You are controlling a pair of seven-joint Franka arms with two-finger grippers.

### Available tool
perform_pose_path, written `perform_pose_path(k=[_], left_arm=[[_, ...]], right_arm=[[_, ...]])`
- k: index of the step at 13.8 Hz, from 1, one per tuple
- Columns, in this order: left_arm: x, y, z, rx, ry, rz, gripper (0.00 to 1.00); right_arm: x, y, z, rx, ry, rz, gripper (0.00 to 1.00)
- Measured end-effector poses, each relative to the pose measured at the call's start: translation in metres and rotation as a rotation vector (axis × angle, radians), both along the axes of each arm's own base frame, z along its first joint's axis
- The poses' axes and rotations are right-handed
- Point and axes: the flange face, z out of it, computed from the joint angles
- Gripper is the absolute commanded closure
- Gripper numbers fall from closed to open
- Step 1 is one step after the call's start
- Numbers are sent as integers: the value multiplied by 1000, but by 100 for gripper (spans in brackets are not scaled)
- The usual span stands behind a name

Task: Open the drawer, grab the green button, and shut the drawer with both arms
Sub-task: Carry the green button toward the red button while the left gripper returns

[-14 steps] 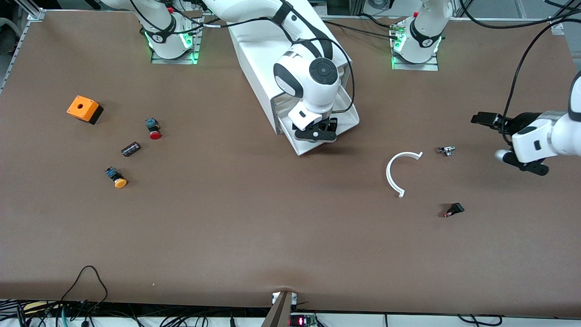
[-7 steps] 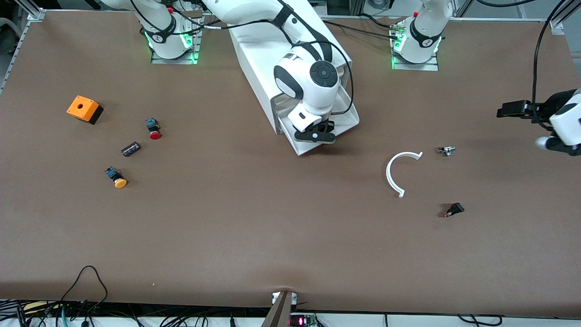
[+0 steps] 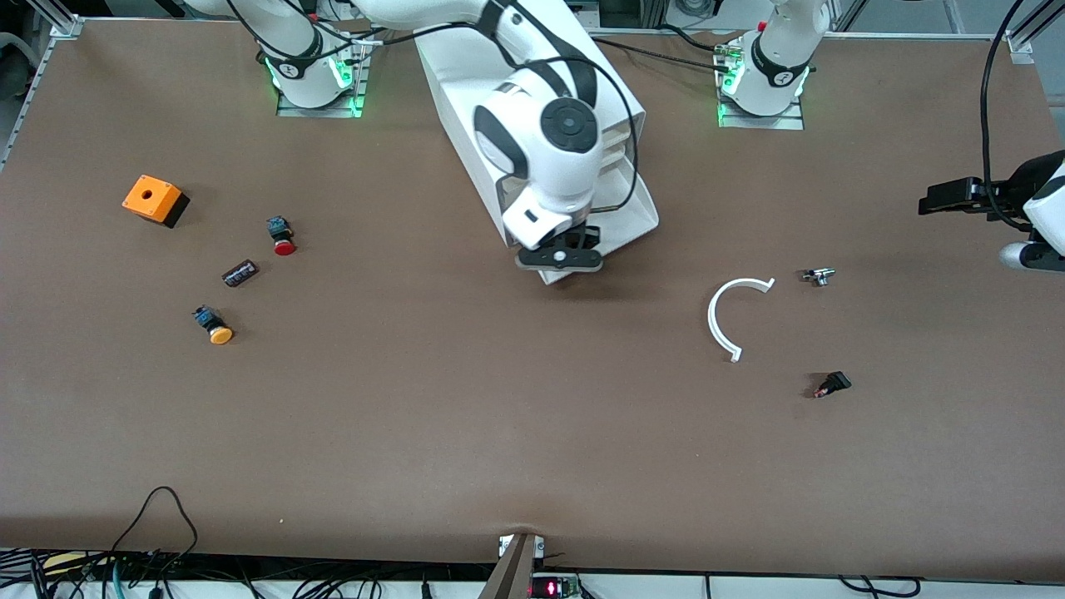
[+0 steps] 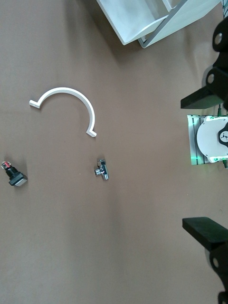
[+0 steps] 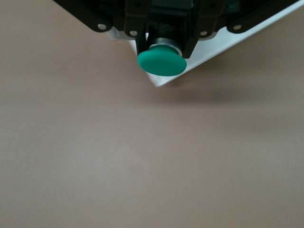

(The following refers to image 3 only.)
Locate white drawer cabinet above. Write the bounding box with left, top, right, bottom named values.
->
left=414, top=7, right=646, bottom=249

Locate red push button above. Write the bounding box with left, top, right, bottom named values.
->
left=265, top=215, right=297, bottom=256

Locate aluminium frame profile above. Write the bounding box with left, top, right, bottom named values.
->
left=0, top=0, right=84, bottom=171
left=1005, top=0, right=1065, bottom=66

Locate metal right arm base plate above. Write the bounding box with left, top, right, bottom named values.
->
left=276, top=21, right=371, bottom=119

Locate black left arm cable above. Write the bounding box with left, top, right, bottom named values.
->
left=980, top=0, right=1033, bottom=232

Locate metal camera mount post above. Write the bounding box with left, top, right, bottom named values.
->
left=478, top=532, right=546, bottom=599

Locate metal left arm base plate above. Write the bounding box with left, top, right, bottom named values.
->
left=717, top=33, right=805, bottom=131

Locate black cable across table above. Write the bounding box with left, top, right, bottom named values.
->
left=582, top=23, right=737, bottom=74

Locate white semicircular plastic clamp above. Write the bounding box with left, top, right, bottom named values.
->
left=707, top=277, right=776, bottom=364

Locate orange box with black base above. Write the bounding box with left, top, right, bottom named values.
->
left=121, top=174, right=191, bottom=230

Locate yellow push button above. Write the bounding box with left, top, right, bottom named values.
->
left=192, top=304, right=235, bottom=346

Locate black looped cable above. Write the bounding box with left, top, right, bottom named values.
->
left=108, top=487, right=199, bottom=575

